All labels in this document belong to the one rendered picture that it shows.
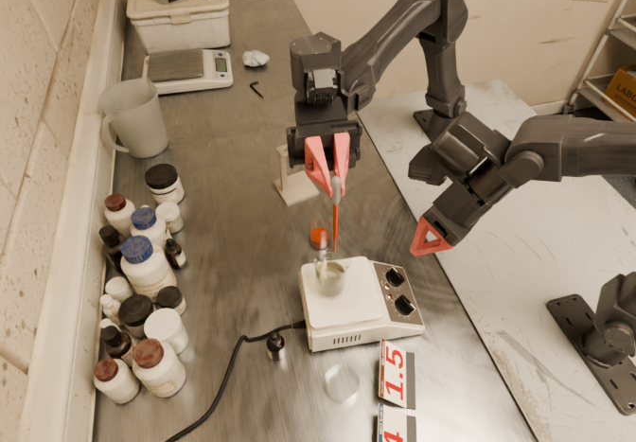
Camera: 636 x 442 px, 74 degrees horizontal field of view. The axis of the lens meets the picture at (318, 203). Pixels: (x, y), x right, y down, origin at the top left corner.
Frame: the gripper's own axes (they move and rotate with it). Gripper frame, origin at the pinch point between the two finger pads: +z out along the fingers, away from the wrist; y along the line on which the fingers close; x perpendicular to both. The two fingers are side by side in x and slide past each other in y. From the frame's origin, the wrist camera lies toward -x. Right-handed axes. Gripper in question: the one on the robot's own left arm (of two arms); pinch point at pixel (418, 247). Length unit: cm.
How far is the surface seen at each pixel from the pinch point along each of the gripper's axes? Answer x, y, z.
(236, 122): -56, -20, 26
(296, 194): -26.4, -9.3, 18.9
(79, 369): -21, 40, 33
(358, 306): 0.2, 11.0, 9.0
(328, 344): 1.5, 14.3, 16.3
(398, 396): 14.3, 13.1, 13.1
